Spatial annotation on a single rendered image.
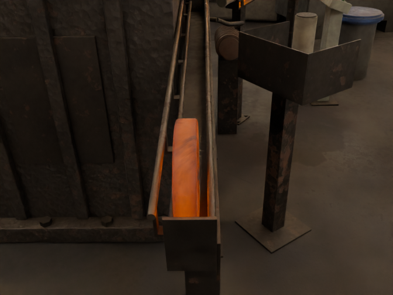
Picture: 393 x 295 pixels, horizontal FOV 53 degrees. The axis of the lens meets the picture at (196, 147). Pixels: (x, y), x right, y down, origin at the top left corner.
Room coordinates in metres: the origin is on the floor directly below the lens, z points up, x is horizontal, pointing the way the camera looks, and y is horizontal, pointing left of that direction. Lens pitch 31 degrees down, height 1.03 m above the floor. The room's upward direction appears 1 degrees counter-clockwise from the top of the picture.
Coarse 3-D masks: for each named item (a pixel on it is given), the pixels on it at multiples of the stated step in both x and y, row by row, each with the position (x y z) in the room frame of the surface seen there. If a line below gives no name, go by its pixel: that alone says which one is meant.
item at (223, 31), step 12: (216, 36) 1.90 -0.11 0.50; (228, 36) 1.82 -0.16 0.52; (216, 48) 1.82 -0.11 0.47; (228, 48) 1.81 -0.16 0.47; (228, 60) 1.84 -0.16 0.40; (228, 72) 1.84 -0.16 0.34; (228, 84) 1.84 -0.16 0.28; (228, 96) 1.84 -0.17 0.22; (228, 108) 1.84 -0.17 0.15; (228, 120) 1.84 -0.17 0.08; (228, 132) 1.84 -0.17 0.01
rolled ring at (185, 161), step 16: (176, 128) 0.50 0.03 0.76; (192, 128) 0.49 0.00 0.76; (176, 144) 0.47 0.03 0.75; (192, 144) 0.46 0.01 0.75; (176, 160) 0.45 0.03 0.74; (192, 160) 0.44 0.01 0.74; (176, 176) 0.43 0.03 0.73; (192, 176) 0.43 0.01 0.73; (176, 192) 0.42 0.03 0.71; (192, 192) 0.42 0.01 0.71; (176, 208) 0.41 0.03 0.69; (192, 208) 0.41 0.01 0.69
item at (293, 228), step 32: (256, 32) 1.19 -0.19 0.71; (288, 32) 1.26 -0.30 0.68; (256, 64) 1.09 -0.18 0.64; (288, 64) 0.99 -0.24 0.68; (320, 64) 0.97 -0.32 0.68; (352, 64) 1.04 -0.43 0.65; (288, 96) 0.98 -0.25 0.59; (320, 96) 0.98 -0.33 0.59; (288, 128) 1.10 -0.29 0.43; (288, 160) 1.11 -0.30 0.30; (256, 224) 1.13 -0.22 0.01; (288, 224) 1.12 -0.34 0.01
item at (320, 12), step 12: (276, 0) 4.10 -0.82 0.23; (300, 0) 3.63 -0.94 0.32; (312, 0) 3.50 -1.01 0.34; (348, 0) 3.58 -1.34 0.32; (360, 0) 3.61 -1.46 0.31; (372, 0) 3.63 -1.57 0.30; (384, 0) 3.66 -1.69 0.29; (276, 12) 4.10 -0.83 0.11; (300, 12) 3.60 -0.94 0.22; (312, 12) 3.50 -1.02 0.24; (324, 12) 3.53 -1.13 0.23; (384, 12) 3.67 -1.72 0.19; (384, 24) 3.72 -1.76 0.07
